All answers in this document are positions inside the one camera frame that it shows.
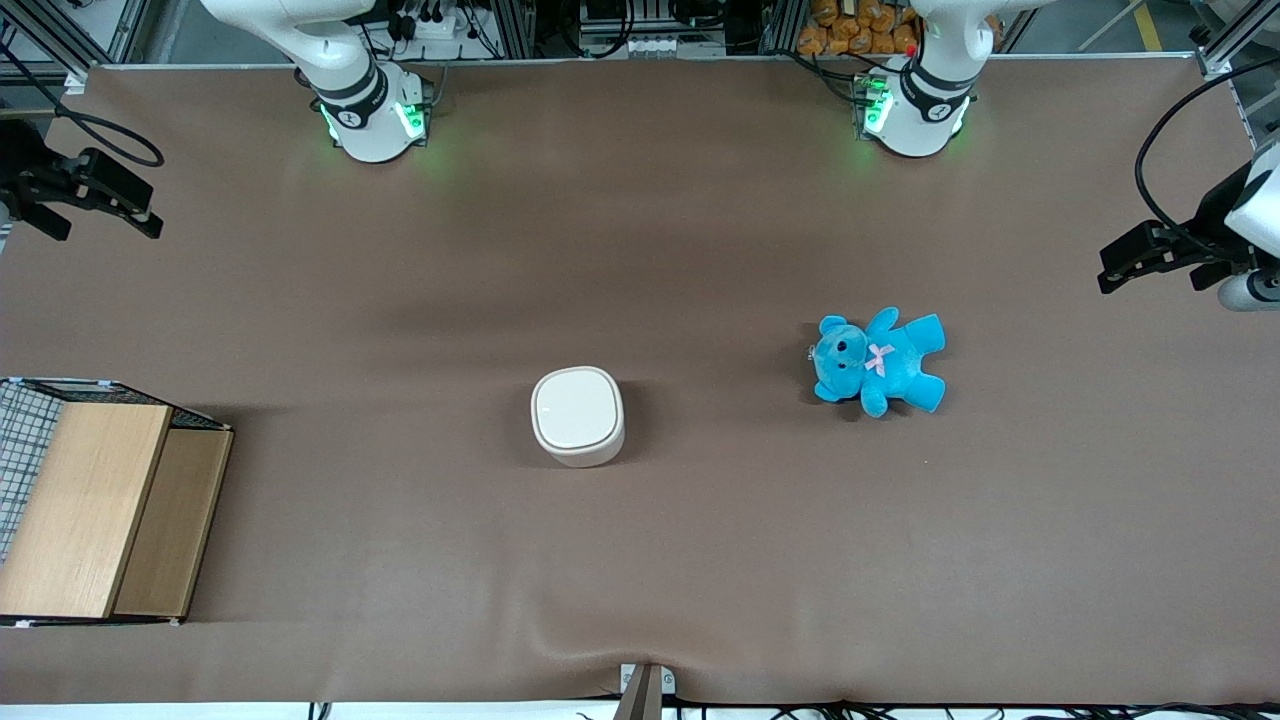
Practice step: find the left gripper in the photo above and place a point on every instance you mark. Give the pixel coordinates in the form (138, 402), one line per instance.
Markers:
(1207, 232)

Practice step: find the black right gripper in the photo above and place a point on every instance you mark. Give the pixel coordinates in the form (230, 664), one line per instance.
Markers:
(22, 168)

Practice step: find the white trash can lid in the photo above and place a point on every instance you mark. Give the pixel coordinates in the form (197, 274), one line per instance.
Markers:
(577, 408)

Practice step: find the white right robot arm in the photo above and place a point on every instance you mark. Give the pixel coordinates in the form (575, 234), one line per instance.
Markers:
(360, 100)

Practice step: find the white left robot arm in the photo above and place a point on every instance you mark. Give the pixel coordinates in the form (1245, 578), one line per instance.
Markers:
(925, 105)

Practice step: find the blue teddy bear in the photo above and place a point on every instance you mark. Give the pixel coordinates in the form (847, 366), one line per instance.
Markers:
(890, 360)

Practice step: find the wooden shelf box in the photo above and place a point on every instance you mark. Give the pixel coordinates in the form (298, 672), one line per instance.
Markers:
(90, 510)

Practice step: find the white power strip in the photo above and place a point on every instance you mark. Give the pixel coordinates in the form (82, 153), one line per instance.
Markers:
(430, 25)

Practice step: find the orange plush toys pile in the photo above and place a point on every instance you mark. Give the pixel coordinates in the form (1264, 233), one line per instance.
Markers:
(850, 30)

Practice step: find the brown table mat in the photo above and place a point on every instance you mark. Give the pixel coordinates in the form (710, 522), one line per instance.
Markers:
(640, 250)

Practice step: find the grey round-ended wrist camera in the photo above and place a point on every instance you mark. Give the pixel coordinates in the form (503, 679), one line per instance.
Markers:
(1250, 291)

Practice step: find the aluminium frame post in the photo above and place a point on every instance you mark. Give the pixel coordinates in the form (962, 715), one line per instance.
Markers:
(1225, 40)
(60, 40)

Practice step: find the grey metal clamp bracket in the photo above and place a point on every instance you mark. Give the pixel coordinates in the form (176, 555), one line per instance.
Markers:
(645, 690)

